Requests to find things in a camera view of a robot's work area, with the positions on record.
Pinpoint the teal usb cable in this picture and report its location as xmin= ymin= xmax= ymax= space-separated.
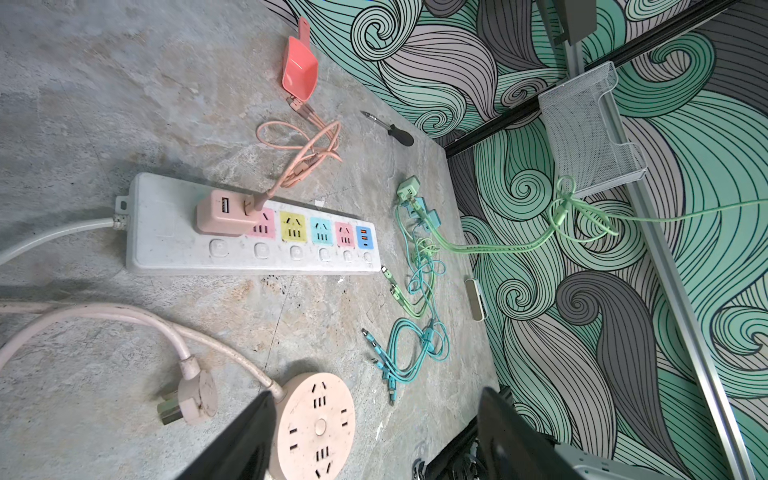
xmin=361 ymin=251 xmax=451 ymax=406

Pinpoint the black handle screwdriver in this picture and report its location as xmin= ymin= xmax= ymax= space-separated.
xmin=361 ymin=111 xmax=415 ymax=147

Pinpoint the pink usb cable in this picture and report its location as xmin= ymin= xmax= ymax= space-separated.
xmin=242 ymin=95 xmax=344 ymax=214

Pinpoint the aluminium rail right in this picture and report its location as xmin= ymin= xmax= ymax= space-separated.
xmin=599 ymin=89 xmax=758 ymax=480

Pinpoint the pink usb charger plug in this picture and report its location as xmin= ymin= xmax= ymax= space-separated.
xmin=196 ymin=189 xmax=273 ymax=236

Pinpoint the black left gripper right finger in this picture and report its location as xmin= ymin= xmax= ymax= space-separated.
xmin=477 ymin=387 xmax=581 ymax=480

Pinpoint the clear plastic wall holder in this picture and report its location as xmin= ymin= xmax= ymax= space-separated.
xmin=538 ymin=61 xmax=647 ymax=199

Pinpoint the light green charger plug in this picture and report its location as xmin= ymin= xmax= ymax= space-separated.
xmin=549 ymin=175 xmax=576 ymax=228
xmin=396 ymin=176 xmax=420 ymax=202

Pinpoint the round pink socket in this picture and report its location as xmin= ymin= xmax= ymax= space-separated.
xmin=269 ymin=372 xmax=356 ymax=479

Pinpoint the white multicolour power strip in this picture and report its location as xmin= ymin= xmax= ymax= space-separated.
xmin=115 ymin=173 xmax=382 ymax=276

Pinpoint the small white silver box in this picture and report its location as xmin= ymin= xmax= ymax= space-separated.
xmin=464 ymin=278 xmax=487 ymax=322

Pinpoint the light green usb cable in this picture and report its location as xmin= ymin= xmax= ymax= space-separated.
xmin=380 ymin=197 xmax=768 ymax=319

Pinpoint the teal charger plug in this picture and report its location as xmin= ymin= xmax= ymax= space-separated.
xmin=404 ymin=197 xmax=427 ymax=219
xmin=421 ymin=210 xmax=441 ymax=231

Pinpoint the white power strip cord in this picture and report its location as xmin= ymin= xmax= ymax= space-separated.
xmin=0 ymin=217 xmax=128 ymax=268

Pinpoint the red plastic scoop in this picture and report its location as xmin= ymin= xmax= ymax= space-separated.
xmin=281 ymin=17 xmax=318 ymax=102

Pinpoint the aluminium rail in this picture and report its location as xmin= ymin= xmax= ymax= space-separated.
xmin=599 ymin=89 xmax=758 ymax=480
xmin=536 ymin=0 xmax=597 ymax=78

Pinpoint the aluminium rail back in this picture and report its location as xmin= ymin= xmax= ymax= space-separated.
xmin=536 ymin=0 xmax=597 ymax=78

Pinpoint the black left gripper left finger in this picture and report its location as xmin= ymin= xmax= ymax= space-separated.
xmin=177 ymin=391 xmax=277 ymax=480

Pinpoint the pink round plug with cord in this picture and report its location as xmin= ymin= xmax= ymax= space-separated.
xmin=0 ymin=301 xmax=286 ymax=427

